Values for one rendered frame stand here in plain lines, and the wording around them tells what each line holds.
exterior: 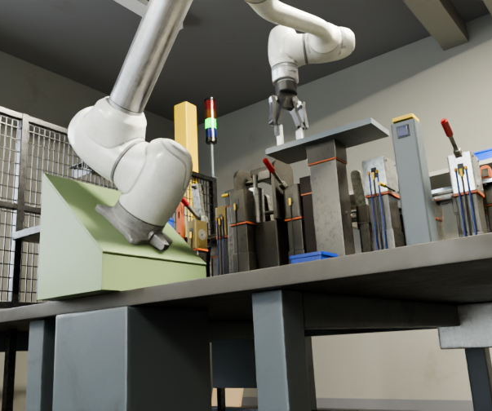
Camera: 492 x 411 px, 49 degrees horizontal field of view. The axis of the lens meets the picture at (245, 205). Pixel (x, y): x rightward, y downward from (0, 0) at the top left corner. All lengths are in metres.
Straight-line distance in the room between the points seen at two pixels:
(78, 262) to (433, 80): 3.94
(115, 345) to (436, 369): 3.46
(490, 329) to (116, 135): 1.46
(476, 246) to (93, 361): 0.95
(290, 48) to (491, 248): 1.16
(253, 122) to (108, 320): 4.53
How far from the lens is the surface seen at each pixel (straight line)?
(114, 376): 1.38
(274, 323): 1.12
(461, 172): 1.66
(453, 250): 0.92
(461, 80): 4.83
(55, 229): 1.55
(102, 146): 1.55
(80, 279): 1.43
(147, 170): 1.47
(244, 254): 1.82
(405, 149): 1.56
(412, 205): 1.52
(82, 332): 1.48
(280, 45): 1.88
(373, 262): 0.97
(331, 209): 1.61
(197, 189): 2.22
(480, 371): 2.46
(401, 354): 4.63
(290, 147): 1.70
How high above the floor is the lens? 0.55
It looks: 15 degrees up
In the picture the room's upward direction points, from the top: 3 degrees counter-clockwise
